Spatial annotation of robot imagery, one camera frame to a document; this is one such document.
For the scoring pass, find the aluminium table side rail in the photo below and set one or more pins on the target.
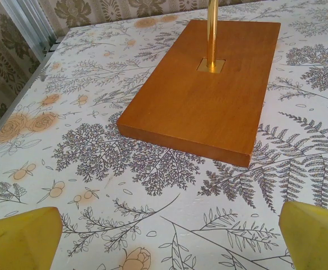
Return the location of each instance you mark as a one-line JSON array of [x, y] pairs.
[[21, 95]]

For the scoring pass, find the aluminium frame post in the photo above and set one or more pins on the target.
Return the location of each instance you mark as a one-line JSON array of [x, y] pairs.
[[31, 22]]

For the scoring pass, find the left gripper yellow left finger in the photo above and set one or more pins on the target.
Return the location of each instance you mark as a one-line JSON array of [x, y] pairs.
[[17, 242]]

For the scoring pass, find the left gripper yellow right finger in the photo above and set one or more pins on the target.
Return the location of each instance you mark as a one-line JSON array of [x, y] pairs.
[[315, 242]]

